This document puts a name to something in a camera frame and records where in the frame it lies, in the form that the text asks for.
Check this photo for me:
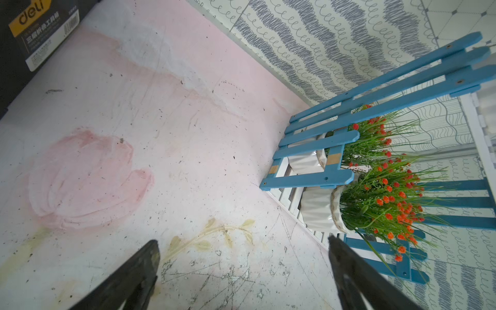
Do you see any blue white slatted rack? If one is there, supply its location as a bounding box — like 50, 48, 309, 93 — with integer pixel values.
260, 32, 495, 284

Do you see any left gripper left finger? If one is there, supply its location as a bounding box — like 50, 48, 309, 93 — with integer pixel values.
71, 240, 160, 309

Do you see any black plastic toolbox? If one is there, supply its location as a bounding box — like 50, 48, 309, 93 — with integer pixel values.
1, 0, 99, 117

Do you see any red flower plant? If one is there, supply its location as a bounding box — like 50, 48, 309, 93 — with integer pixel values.
288, 112, 418, 174

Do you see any orange flower potted plant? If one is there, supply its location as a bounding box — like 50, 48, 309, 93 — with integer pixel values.
300, 155, 446, 262

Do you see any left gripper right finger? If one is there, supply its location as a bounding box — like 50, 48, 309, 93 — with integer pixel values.
328, 236, 422, 310

